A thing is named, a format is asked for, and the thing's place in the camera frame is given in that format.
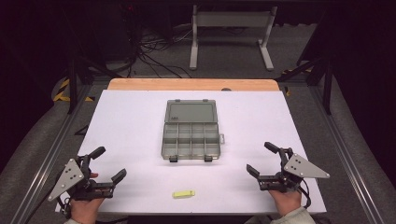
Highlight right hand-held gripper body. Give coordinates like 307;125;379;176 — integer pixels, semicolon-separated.
258;147;331;193

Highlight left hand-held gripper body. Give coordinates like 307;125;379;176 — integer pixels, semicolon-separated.
47;154;116;202

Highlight small yellow stick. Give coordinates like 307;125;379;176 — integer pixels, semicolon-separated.
172;189;196;200

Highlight grey plastic compartment box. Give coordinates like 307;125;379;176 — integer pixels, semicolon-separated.
161;98;226;163

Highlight person's right hand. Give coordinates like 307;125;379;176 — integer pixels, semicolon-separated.
268;189;303;217

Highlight person's left hand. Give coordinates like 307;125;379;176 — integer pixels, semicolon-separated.
69;172;106;224

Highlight white table cover sheet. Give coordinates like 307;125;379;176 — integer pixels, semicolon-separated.
55;90;328;216

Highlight yellow black floor tape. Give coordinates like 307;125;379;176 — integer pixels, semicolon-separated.
280;65;313;97
51;78;95;104

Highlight black metal stand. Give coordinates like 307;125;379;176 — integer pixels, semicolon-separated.
276;54;334;117
65;54;123;115

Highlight wooden table board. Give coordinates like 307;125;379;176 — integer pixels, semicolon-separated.
106;77;280;92

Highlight white metal stand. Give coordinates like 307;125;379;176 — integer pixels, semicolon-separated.
189;4;278;72

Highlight aluminium rail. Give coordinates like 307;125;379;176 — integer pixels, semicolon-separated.
309;85;396;224
8;83;96;224

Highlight right hand-held gripper cable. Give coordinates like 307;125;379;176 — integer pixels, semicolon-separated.
297;177;313;210

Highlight hand-held gripper cable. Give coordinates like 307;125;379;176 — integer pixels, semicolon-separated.
55;195;73;219
297;177;313;210

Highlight left hand-held gripper cable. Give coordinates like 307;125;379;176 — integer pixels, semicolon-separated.
55;195;73;219

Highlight black floor cables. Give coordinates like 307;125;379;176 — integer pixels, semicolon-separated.
124;26;194;79

